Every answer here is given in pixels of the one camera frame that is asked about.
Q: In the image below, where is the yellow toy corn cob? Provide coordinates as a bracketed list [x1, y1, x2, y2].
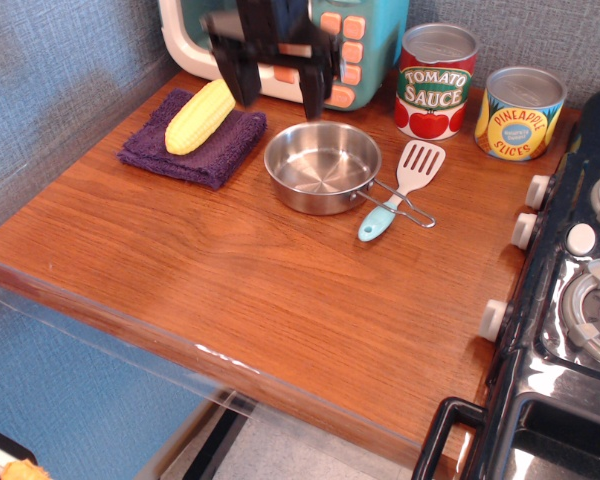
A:
[164, 79, 236, 156]

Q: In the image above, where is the small stainless steel pot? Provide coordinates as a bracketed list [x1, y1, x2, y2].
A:
[263, 120, 437, 230]

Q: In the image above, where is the white stove knob middle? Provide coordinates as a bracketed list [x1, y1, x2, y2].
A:
[510, 213, 537, 250]

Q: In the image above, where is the pineapple slices can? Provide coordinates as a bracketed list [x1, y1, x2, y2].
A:
[474, 66, 567, 162]

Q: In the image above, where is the purple folded cloth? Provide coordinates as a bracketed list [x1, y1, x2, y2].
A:
[117, 81, 267, 190]

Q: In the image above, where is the white stove knob lower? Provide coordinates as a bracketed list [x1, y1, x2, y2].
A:
[478, 299, 508, 342]

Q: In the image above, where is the black oven door handle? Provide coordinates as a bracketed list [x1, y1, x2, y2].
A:
[412, 397, 487, 480]

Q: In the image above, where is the orange fuzzy object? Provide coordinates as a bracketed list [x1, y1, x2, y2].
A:
[0, 459, 51, 480]

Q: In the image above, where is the white stove knob upper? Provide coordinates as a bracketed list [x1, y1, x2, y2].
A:
[525, 175, 551, 210]

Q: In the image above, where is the white spatula with teal handle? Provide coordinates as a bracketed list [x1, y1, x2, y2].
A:
[358, 140, 446, 242]

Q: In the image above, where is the teal toy microwave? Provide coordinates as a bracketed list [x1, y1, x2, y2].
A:
[158, 1, 409, 111]

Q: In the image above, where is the black toy stove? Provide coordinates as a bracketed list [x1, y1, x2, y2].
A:
[463, 92, 600, 479]

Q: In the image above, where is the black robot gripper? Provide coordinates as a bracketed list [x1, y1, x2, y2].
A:
[201, 1, 340, 121]

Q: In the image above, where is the white stove knob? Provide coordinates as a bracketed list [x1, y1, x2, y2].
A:
[510, 213, 537, 250]
[478, 299, 508, 342]
[525, 175, 551, 210]

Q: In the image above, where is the tomato sauce can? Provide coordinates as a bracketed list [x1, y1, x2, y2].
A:
[394, 23, 479, 141]

